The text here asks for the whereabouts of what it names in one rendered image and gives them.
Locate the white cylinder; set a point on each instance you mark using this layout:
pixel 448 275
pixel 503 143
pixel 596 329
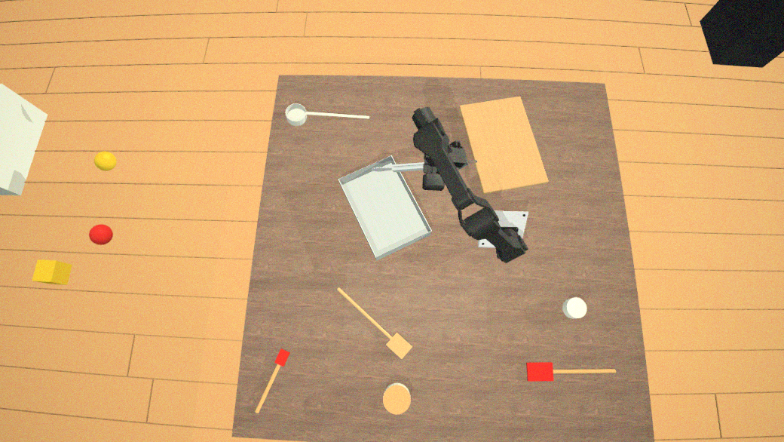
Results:
pixel 574 308

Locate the white measuring scoop with long handle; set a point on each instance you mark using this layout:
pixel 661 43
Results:
pixel 296 114

